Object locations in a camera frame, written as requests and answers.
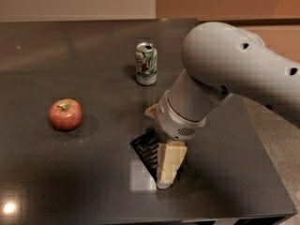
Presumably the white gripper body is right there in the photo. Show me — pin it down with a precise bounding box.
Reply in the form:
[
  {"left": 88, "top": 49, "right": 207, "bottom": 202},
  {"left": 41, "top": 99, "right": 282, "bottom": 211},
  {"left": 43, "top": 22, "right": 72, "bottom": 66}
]
[{"left": 156, "top": 91, "right": 206, "bottom": 141}]

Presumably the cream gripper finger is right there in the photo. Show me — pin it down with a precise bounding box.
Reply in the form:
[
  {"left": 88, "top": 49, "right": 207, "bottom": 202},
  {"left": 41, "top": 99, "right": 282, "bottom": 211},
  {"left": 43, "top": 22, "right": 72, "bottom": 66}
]
[
  {"left": 144, "top": 104, "right": 158, "bottom": 119},
  {"left": 157, "top": 141, "right": 188, "bottom": 189}
]

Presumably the black rxbar chocolate wrapper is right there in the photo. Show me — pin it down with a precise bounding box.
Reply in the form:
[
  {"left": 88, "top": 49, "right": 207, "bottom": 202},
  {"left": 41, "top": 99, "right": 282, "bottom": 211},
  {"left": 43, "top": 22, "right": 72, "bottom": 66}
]
[{"left": 129, "top": 127, "right": 185, "bottom": 184}]

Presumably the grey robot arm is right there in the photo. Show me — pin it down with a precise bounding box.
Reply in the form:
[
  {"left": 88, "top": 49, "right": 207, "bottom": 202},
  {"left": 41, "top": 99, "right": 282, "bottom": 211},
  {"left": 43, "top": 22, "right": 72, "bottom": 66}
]
[{"left": 145, "top": 22, "right": 300, "bottom": 189}]

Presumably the white green soda can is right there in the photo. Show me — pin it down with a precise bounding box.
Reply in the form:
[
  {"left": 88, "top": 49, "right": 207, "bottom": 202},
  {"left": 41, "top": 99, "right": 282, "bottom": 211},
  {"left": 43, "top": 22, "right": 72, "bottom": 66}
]
[{"left": 135, "top": 42, "right": 158, "bottom": 85}]

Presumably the red apple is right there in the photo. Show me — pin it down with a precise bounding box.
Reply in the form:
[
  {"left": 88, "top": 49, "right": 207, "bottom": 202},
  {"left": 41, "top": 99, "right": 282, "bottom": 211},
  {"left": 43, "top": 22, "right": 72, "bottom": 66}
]
[{"left": 49, "top": 98, "right": 83, "bottom": 131}]

